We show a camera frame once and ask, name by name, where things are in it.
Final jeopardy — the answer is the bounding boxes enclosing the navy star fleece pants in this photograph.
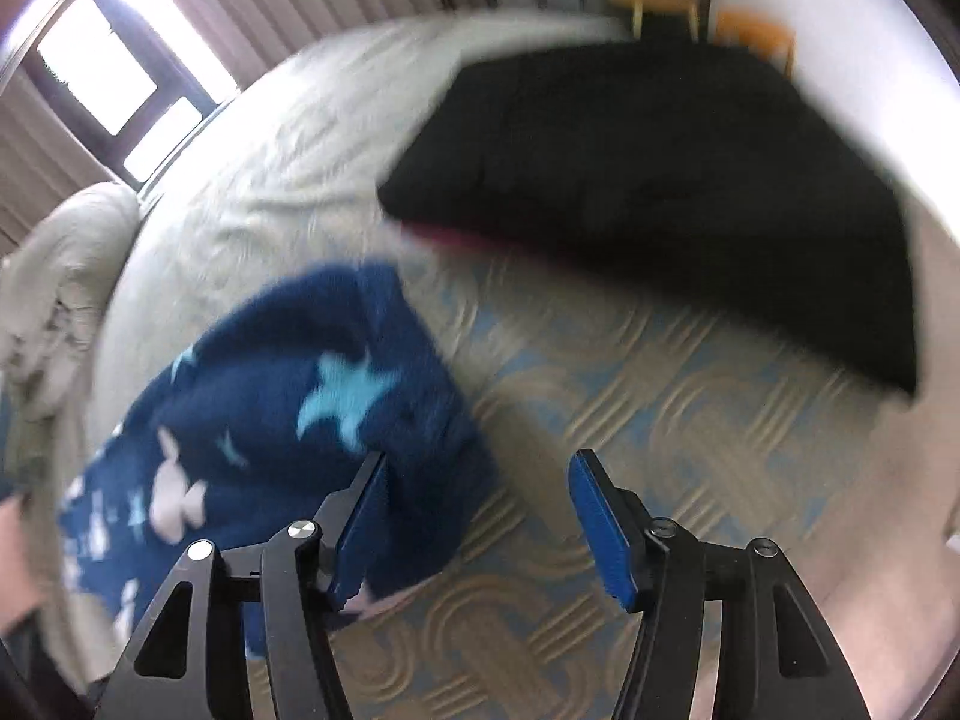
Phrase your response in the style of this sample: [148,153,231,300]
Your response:
[60,263,496,637]

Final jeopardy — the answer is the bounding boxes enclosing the person left hand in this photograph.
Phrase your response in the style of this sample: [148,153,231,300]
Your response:
[0,494,44,635]

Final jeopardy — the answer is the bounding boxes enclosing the patterned grey bedspread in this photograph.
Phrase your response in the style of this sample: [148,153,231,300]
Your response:
[39,11,958,718]

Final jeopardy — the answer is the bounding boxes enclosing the pink garment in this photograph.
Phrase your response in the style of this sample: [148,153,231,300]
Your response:
[398,221,540,257]

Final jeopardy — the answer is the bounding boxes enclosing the black folded garment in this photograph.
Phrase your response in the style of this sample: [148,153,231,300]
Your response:
[377,43,918,394]

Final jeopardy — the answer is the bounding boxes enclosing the folded grey duvet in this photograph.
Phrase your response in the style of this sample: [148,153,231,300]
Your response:
[0,179,148,421]

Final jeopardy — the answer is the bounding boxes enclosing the beige curtain left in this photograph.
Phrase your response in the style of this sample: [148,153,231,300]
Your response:
[0,70,116,255]

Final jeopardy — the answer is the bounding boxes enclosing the orange wooden stool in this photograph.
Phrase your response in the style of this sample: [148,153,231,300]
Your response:
[713,10,796,78]

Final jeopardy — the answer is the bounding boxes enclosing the dark framed window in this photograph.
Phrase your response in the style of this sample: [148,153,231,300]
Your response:
[25,0,241,188]

